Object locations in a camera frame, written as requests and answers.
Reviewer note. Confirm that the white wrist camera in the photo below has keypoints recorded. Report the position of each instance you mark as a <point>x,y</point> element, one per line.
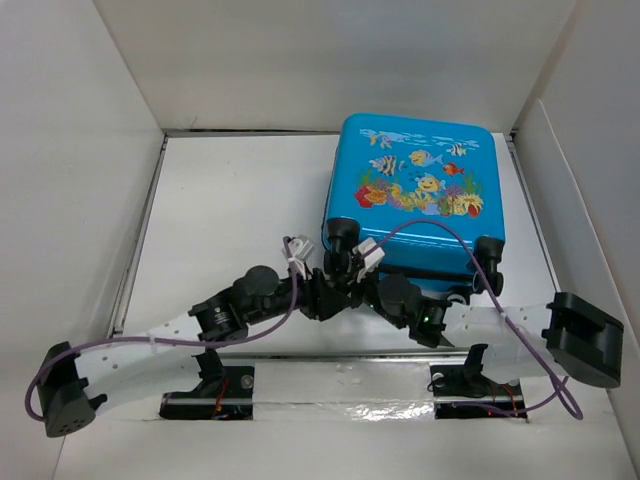
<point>368,255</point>
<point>296,251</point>

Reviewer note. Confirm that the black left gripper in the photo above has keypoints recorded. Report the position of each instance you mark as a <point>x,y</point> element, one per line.
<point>319,297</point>

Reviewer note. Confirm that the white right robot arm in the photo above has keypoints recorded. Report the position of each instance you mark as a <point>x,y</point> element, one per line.
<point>565,337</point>

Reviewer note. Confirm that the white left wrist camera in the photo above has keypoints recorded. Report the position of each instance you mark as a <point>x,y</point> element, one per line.
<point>296,251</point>

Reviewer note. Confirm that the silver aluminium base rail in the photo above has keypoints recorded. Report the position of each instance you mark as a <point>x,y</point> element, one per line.
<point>262,388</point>

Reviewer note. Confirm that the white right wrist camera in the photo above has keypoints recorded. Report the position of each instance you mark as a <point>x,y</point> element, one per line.
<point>368,255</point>

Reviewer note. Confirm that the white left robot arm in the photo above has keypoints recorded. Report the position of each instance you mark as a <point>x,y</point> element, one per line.
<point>75,384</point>

